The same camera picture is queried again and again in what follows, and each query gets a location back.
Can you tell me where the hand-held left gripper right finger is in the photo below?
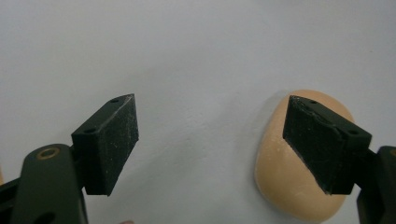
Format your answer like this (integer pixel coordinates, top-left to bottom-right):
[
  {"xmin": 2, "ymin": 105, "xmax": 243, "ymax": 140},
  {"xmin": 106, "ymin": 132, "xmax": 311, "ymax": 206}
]
[{"xmin": 282, "ymin": 94, "xmax": 374, "ymax": 196}]

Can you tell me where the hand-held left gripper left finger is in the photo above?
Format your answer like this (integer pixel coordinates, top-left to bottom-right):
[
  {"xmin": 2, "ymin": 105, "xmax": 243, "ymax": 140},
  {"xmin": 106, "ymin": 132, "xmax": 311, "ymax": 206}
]
[{"xmin": 71, "ymin": 92, "xmax": 140, "ymax": 197}]

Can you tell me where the beige oval bread bun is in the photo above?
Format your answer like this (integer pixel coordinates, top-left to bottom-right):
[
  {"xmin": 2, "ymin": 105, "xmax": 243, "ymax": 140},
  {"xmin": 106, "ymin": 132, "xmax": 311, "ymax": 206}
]
[{"xmin": 254, "ymin": 89, "xmax": 355, "ymax": 223}]

